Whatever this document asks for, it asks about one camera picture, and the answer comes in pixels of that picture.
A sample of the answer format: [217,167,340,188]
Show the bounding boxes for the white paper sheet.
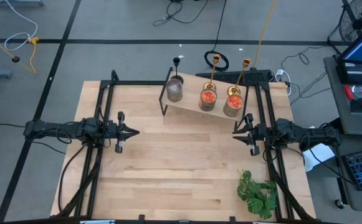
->
[302,142,336,172]

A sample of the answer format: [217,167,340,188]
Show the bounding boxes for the green artificial leaf plant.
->
[236,170,279,220]

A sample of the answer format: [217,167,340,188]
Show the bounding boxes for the black label printer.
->
[336,62,362,85]

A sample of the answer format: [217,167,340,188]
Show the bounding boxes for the grey candle jar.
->
[166,78,184,103]

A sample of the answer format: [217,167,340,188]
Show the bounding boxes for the wooden shelf riser black legs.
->
[158,67,252,132]

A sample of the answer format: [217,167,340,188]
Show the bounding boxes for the grey side desk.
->
[323,55,362,135]

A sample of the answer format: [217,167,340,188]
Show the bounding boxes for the black candlestick holder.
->
[171,57,184,84]

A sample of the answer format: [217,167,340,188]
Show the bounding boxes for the yellow plug cable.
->
[27,36,41,75]

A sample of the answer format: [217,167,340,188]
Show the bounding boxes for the white floor cable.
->
[3,0,39,52]

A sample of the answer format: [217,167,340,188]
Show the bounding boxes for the small black box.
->
[350,97,362,114]

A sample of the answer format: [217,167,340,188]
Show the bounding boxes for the gold candlestick holder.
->
[202,54,222,92]
[226,57,252,96]

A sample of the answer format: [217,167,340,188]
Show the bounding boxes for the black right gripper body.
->
[245,113,269,157]

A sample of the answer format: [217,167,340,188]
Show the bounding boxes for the black aluminium frame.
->
[55,69,317,223]

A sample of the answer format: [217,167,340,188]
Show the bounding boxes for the black looped floor cable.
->
[152,0,209,27]

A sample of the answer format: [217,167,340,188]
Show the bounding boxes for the long yellow cable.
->
[253,0,278,70]

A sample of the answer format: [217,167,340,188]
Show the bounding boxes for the thin black desk cables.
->
[280,45,333,105]

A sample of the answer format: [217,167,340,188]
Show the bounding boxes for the orange candle jar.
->
[198,89,217,112]
[223,94,244,118]

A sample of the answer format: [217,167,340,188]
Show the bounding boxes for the black coiled cable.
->
[203,0,230,72]

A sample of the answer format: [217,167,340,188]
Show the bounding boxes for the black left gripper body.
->
[107,111,126,154]

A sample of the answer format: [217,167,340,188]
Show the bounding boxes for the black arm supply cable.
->
[57,144,88,216]

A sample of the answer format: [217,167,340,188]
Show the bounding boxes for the black floor fan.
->
[327,0,362,54]

